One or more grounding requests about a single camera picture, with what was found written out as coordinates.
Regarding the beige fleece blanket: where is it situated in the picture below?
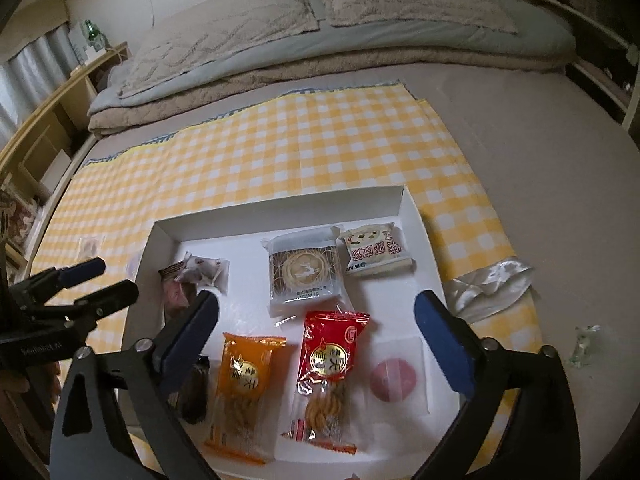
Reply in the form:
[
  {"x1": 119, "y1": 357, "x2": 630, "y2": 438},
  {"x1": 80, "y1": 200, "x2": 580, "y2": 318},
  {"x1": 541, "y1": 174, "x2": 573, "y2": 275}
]
[{"x1": 87, "y1": 40, "x2": 576, "y2": 136}]

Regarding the dark brown snack packet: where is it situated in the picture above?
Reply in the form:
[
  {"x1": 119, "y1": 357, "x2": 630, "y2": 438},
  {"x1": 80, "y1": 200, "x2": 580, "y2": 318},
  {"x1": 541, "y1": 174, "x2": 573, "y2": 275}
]
[{"x1": 159, "y1": 264, "x2": 202, "y2": 321}]

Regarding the wooden bedside shelf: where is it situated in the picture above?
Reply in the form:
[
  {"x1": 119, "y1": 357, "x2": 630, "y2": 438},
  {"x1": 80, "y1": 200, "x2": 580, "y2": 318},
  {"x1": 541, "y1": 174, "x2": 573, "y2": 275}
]
[{"x1": 0, "y1": 42, "x2": 131, "y2": 261}]

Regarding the white red-lettered snack packet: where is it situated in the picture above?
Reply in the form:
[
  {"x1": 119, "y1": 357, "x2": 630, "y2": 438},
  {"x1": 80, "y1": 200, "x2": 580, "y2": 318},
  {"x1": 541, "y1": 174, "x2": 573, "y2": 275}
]
[{"x1": 336, "y1": 222, "x2": 417, "y2": 278}]

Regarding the white box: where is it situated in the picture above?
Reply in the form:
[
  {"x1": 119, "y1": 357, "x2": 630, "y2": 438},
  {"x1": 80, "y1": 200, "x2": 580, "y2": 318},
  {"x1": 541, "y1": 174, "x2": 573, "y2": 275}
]
[{"x1": 70, "y1": 22, "x2": 108, "y2": 66}]

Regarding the wooden wall shelf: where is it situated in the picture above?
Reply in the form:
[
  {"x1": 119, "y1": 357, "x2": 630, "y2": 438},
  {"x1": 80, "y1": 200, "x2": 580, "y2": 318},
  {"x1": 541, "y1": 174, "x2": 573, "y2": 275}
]
[{"x1": 515, "y1": 0, "x2": 640, "y2": 126}]

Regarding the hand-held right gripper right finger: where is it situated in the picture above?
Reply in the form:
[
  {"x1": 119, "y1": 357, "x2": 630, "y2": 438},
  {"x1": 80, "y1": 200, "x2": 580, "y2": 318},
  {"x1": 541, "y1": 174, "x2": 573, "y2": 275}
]
[{"x1": 414, "y1": 289, "x2": 581, "y2": 480}]

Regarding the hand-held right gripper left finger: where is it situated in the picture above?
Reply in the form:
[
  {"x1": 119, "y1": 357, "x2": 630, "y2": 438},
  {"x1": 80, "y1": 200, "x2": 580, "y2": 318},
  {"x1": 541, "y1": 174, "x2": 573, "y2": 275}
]
[{"x1": 47, "y1": 290, "x2": 221, "y2": 480}]

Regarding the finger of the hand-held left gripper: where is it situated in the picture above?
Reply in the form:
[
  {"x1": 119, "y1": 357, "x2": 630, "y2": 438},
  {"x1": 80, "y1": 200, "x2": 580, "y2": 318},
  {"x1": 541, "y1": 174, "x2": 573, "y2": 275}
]
[
  {"x1": 30, "y1": 280, "x2": 140, "y2": 332},
  {"x1": 12, "y1": 257, "x2": 107, "y2": 307}
]

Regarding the small pinkish candy packet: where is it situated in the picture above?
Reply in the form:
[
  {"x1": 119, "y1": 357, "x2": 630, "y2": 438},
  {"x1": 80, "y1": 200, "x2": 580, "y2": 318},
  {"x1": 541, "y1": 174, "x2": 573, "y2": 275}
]
[{"x1": 175, "y1": 252, "x2": 232, "y2": 297}]

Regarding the yellow checkered cloth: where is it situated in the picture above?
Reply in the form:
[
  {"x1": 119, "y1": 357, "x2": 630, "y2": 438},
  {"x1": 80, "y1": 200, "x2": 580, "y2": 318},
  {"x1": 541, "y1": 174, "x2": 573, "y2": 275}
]
[{"x1": 37, "y1": 79, "x2": 543, "y2": 480}]

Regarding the round pastry grey packet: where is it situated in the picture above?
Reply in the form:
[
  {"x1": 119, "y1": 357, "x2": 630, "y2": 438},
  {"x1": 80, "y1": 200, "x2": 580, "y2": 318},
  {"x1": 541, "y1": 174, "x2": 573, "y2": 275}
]
[{"x1": 262, "y1": 225, "x2": 348, "y2": 318}]

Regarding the red snack packet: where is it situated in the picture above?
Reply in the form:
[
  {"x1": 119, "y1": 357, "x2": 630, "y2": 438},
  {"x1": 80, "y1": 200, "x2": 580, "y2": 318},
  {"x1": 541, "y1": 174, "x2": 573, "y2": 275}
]
[{"x1": 280, "y1": 310, "x2": 371, "y2": 456}]

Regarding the beige textured pillow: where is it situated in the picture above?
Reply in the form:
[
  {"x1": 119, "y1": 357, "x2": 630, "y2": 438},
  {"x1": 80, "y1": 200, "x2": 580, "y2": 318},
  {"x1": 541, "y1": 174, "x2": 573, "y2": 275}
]
[
  {"x1": 305, "y1": 0, "x2": 518, "y2": 36},
  {"x1": 117, "y1": 0, "x2": 321, "y2": 98}
]

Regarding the person's left hand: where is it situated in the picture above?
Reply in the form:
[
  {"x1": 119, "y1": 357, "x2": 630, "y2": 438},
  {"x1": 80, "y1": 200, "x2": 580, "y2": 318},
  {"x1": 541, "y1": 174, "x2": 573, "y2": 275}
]
[{"x1": 0, "y1": 362, "x2": 58, "y2": 411}]

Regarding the orange snack packet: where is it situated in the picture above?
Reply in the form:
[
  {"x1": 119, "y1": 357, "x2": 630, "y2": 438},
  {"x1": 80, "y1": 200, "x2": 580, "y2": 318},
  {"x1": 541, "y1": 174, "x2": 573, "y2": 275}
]
[{"x1": 204, "y1": 331, "x2": 288, "y2": 463}]

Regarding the pink round snack clear packet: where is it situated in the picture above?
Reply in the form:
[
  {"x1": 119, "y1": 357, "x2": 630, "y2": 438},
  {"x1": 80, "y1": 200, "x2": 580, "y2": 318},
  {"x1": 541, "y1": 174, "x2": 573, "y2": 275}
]
[{"x1": 367, "y1": 337, "x2": 431, "y2": 416}]

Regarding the grey curtain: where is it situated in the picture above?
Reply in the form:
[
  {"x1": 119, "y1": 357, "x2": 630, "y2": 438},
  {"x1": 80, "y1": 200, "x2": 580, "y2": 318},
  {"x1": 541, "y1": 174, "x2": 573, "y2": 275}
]
[{"x1": 0, "y1": 22, "x2": 76, "y2": 133}]

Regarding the patterned picture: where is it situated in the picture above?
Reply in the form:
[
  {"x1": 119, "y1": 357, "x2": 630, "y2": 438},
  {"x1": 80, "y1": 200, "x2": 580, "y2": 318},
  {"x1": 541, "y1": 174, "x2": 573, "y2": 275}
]
[{"x1": 0, "y1": 187, "x2": 41, "y2": 256}]

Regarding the green bottle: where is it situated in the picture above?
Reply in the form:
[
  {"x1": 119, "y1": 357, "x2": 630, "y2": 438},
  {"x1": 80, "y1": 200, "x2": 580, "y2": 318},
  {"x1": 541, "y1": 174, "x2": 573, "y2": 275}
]
[{"x1": 82, "y1": 19, "x2": 108, "y2": 53}]

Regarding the dark foil snack packet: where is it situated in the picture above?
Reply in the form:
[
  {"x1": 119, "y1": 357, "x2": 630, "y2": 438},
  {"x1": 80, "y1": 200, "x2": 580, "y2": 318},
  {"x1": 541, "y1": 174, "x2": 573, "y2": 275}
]
[{"x1": 172, "y1": 355, "x2": 211, "y2": 423}]

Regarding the white cardboard tray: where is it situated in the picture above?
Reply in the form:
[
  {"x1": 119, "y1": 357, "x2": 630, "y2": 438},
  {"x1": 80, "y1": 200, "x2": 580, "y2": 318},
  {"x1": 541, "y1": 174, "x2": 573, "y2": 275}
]
[{"x1": 119, "y1": 185, "x2": 463, "y2": 467}]

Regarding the crumpled silver wrapper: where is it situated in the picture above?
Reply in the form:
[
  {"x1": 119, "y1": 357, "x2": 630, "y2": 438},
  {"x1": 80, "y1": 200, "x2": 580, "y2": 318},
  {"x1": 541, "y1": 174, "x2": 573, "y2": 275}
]
[{"x1": 444, "y1": 256, "x2": 535, "y2": 323}]

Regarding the grey-blue duvet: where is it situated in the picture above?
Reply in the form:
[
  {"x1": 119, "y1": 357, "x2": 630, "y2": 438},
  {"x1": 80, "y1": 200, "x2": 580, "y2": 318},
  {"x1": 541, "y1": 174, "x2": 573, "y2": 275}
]
[{"x1": 87, "y1": 5, "x2": 576, "y2": 118}]

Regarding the small clear wrapper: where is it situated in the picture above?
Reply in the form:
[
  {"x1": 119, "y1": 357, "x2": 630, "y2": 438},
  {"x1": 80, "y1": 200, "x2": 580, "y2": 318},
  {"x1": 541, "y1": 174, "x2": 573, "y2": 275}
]
[{"x1": 567, "y1": 324, "x2": 603, "y2": 368}]

